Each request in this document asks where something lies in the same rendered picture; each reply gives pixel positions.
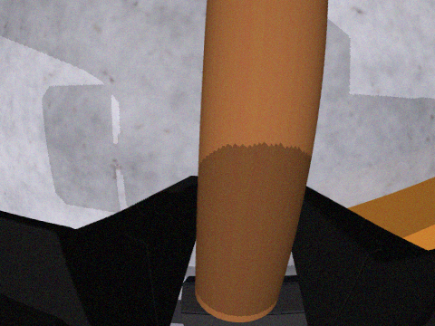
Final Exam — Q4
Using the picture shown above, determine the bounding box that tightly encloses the orange-brown rounded cylinder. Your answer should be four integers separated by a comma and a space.
195, 0, 329, 322

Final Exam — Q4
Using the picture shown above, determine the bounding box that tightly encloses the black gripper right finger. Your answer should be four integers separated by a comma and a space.
291, 186, 435, 326

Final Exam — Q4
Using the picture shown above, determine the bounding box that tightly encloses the orange rectangular bar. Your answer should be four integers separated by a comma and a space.
348, 177, 435, 251

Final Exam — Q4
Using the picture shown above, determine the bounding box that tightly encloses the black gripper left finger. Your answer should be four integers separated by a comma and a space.
0, 177, 198, 326

